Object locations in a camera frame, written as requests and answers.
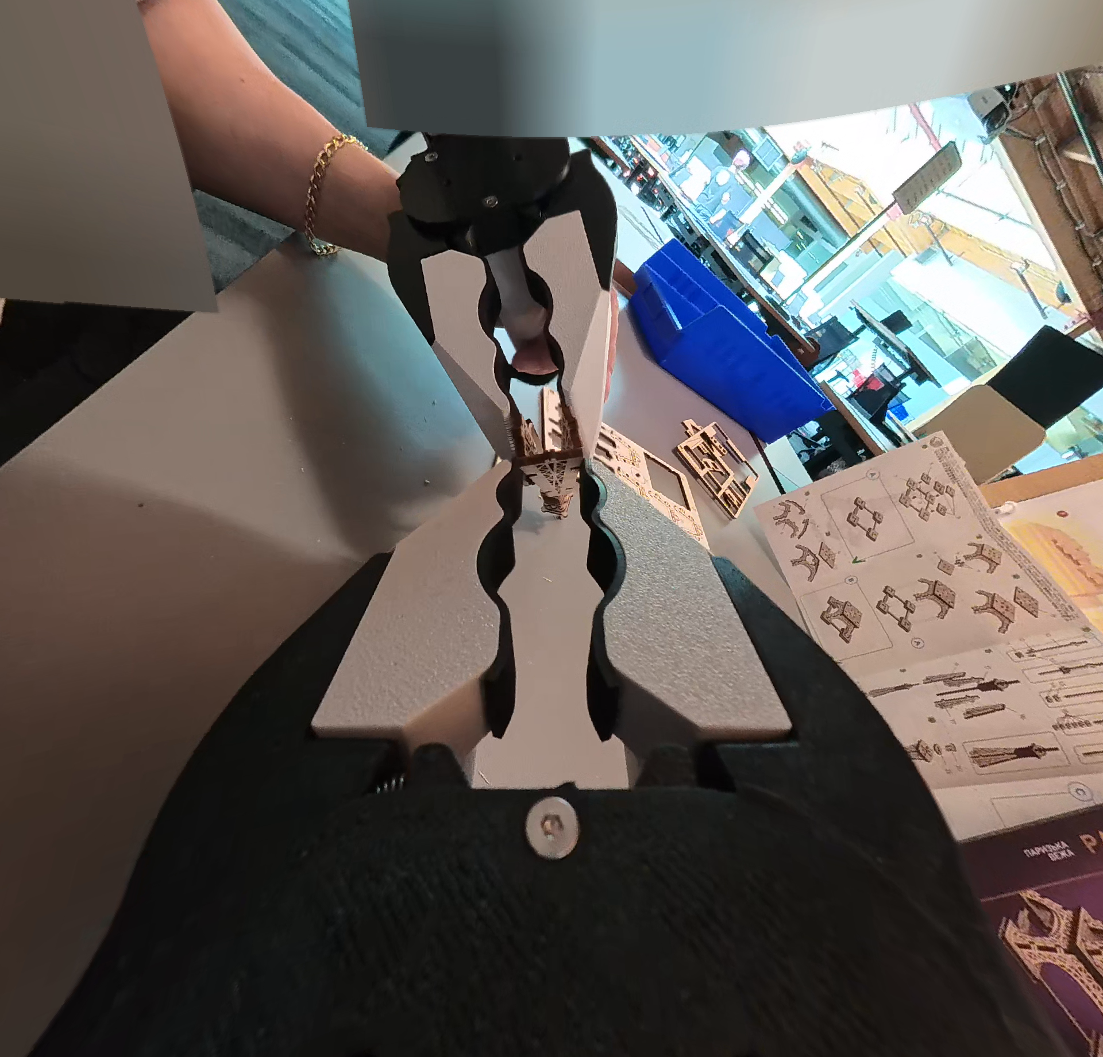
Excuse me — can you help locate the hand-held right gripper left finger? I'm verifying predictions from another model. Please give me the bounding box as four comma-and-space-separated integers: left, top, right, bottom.
310, 458, 522, 789

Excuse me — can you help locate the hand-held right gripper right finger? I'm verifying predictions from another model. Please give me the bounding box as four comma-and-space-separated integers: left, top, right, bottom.
581, 461, 794, 789

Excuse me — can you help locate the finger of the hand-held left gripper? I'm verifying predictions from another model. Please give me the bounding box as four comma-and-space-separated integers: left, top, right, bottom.
421, 247, 522, 464
521, 208, 617, 464

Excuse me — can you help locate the wooden tower spire piece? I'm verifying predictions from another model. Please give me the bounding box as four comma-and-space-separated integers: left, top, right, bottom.
508, 385, 591, 522

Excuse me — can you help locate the person's left forearm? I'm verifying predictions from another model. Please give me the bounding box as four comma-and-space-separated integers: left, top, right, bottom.
140, 0, 367, 248

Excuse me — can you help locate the grey desk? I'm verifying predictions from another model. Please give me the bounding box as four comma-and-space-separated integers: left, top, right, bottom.
0, 139, 828, 1057

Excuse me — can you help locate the person's left hand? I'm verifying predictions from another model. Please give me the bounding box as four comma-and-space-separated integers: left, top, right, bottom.
338, 154, 561, 377

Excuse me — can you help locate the blue plastic bin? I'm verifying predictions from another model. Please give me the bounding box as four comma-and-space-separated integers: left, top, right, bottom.
627, 238, 835, 442

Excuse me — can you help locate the wooden puzzle cutout sheet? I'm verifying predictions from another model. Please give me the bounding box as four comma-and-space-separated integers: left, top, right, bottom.
595, 423, 712, 550

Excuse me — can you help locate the small wooden laser-cut sheet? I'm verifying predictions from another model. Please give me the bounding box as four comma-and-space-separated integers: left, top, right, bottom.
674, 419, 761, 519

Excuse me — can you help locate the paper instruction sheet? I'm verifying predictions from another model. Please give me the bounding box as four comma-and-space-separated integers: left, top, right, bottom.
754, 432, 1103, 843

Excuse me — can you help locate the beige board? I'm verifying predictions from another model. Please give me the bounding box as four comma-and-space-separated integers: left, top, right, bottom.
913, 385, 1048, 485

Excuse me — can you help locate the hanging sign board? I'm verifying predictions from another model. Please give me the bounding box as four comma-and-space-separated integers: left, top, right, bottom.
892, 139, 965, 215

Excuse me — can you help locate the illustrated paper booklet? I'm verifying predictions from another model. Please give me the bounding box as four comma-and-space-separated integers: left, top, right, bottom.
991, 488, 1103, 636

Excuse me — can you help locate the tan board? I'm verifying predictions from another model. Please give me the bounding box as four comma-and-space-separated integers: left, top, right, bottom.
978, 458, 1103, 511

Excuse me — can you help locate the purple puzzle box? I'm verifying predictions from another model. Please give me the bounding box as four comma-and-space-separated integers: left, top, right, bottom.
961, 816, 1103, 1057

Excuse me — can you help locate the black board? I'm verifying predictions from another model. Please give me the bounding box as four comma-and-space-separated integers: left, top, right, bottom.
986, 325, 1103, 455

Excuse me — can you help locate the brown wooden rack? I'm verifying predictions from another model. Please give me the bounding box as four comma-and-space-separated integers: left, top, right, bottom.
991, 70, 1103, 343

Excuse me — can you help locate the gold chain bracelet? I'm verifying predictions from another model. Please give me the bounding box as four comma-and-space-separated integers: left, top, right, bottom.
302, 133, 370, 259

